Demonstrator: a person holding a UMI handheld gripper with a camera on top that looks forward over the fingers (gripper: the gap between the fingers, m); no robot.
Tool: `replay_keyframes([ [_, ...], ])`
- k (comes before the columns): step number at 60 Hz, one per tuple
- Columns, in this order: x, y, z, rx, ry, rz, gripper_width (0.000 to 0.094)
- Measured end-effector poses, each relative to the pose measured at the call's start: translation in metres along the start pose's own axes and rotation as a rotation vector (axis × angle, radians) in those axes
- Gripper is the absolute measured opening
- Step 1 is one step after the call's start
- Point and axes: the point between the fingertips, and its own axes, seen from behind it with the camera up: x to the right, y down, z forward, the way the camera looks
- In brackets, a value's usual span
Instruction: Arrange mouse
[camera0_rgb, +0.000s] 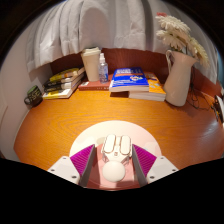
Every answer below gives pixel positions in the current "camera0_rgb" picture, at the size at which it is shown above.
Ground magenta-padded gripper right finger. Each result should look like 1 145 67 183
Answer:
132 143 179 187

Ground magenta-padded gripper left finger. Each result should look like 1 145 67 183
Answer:
47 143 98 188

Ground white computer mouse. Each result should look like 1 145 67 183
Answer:
100 133 133 183

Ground white and pink cartoon mouse pad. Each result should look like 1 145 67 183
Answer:
68 120 163 191

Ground dark mug with green inside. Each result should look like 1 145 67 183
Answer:
23 84 44 108

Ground orange book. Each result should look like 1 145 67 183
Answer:
128 72 167 103

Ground black book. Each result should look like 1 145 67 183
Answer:
42 74 85 89
43 80 84 94

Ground white device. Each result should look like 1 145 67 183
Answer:
213 94 224 126

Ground red book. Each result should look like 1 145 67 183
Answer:
77 79 113 92

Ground white pitcher vase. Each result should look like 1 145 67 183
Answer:
162 49 199 108

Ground yellow cover book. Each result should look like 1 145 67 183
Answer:
49 66 86 83

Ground clear spray bottle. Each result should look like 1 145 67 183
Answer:
97 53 110 85

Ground cream tumbler cup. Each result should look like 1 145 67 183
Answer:
80 46 102 83

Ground white flower bouquet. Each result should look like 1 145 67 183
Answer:
154 12 211 70

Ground white curtain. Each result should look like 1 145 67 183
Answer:
25 0 220 73

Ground black cable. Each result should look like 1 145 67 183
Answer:
188 66 218 112

